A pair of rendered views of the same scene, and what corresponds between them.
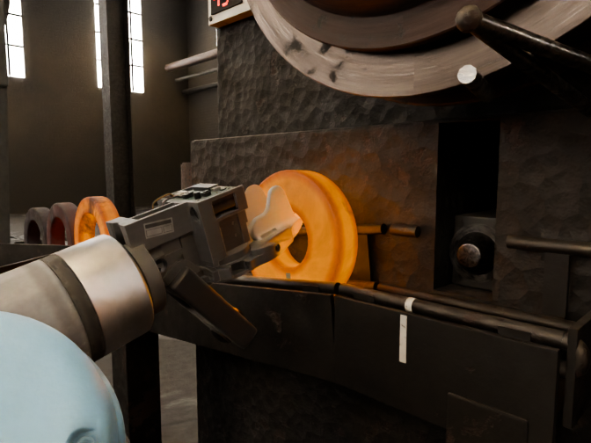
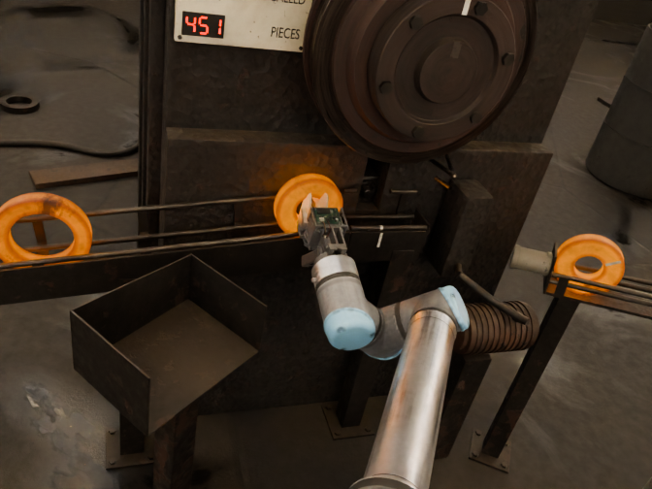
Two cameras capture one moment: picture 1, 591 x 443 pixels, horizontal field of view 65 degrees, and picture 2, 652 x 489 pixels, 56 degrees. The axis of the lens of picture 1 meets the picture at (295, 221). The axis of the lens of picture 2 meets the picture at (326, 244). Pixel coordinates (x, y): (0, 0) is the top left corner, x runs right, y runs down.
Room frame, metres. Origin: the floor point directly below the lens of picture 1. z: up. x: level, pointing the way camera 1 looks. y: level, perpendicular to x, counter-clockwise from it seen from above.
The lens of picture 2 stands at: (0.03, 1.09, 1.44)
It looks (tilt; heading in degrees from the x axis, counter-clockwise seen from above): 33 degrees down; 292
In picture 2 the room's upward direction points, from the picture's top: 12 degrees clockwise
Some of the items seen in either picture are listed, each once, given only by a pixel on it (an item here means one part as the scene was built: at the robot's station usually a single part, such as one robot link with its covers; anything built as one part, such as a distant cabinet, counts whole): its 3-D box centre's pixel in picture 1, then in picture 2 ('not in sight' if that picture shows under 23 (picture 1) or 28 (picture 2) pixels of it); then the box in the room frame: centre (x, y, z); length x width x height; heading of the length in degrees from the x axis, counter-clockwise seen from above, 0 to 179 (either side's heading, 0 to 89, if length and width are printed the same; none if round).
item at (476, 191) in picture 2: not in sight; (457, 227); (0.24, -0.29, 0.68); 0.11 x 0.08 x 0.24; 135
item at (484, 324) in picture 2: not in sight; (468, 381); (0.07, -0.25, 0.27); 0.22 x 0.13 x 0.53; 45
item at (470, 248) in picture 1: (502, 245); (357, 177); (0.51, -0.23, 0.74); 0.17 x 0.04 x 0.04; 135
